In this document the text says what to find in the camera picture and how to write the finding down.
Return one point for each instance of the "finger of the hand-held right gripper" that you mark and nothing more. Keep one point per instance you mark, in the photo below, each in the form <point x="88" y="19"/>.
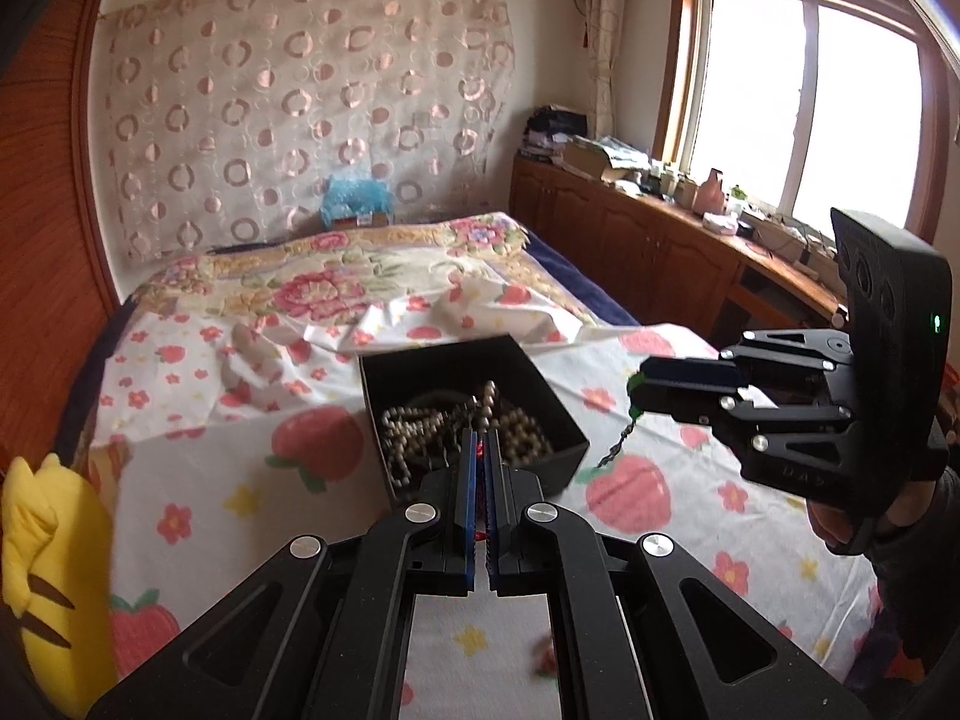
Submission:
<point x="690" y="371"/>
<point x="682" y="401"/>

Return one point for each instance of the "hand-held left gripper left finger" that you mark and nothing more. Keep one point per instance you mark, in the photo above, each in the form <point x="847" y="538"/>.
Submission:
<point x="471" y="510"/>

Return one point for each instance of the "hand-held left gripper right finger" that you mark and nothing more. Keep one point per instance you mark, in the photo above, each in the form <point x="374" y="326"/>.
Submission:
<point x="501" y="525"/>

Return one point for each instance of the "black box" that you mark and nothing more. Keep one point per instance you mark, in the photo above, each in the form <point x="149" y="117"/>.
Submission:
<point x="540" y="382"/>

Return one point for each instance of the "person's right forearm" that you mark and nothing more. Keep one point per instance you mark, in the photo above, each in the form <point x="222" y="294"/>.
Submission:
<point x="922" y="585"/>

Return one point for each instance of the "person's right hand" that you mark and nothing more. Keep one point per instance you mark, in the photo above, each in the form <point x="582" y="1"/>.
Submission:
<point x="829" y="525"/>

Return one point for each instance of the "strawberry print cloth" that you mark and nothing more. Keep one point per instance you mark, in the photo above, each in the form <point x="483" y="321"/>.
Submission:
<point x="675" y="510"/>

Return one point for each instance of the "navy bedsheet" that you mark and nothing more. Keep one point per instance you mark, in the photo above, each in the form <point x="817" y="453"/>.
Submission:
<point x="585" y="277"/>

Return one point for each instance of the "long wooden cabinet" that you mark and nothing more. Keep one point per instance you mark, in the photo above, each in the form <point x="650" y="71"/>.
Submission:
<point x="637" y="240"/>

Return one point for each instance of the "white tissue pack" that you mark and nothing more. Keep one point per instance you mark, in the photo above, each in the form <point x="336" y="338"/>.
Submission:
<point x="720" y="223"/>

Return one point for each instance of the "small black device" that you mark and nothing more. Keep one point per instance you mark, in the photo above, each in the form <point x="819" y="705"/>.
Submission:
<point x="750" y="225"/>

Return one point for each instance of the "pink bottle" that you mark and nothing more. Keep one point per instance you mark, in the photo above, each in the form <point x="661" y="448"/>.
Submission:
<point x="709" y="193"/>

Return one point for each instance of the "cardboard box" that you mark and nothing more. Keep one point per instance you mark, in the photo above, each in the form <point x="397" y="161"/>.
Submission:
<point x="589" y="161"/>

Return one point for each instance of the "floral blanket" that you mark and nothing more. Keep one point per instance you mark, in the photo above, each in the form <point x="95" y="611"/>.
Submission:
<point x="360" y="277"/>

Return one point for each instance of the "stack of dark clothes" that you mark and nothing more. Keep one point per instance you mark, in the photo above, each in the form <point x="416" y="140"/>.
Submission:
<point x="555" y="135"/>

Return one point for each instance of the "white flower print bedsheet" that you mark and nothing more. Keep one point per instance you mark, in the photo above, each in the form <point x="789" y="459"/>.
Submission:
<point x="225" y="390"/>

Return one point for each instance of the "small wooden box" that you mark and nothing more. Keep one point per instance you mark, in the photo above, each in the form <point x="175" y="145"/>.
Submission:
<point x="367" y="220"/>

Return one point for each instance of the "blue plastic bag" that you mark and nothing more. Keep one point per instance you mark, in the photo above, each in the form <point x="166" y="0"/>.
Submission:
<point x="356" y="195"/>

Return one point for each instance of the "patterned window curtain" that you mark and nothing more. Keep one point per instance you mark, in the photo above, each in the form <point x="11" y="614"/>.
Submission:
<point x="604" y="37"/>

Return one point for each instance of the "yellow plush toy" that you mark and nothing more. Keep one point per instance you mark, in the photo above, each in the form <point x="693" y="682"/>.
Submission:
<point x="52" y="555"/>

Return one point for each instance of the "wooden frame window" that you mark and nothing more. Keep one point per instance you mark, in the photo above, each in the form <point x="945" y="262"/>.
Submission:
<point x="810" y="90"/>

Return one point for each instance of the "circle pattern wall cloth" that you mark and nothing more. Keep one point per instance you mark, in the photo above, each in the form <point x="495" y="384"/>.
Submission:
<point x="300" y="105"/>

